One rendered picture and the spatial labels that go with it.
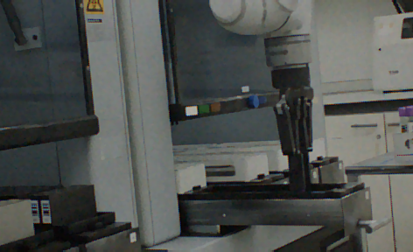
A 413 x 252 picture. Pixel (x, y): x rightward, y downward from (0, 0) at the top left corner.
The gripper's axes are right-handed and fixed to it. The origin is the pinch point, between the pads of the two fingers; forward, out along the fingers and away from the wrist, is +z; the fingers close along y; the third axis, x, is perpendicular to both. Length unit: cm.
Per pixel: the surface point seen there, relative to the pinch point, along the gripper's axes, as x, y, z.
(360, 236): 1.9, -23.3, 18.1
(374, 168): 6.4, -23.0, 3.0
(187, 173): -21.8, 6.6, -1.0
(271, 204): -0.8, 11.3, 4.5
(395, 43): -56, -226, -27
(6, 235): -19, 60, 0
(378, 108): -69, -229, 2
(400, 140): 10.7, -28.9, -2.1
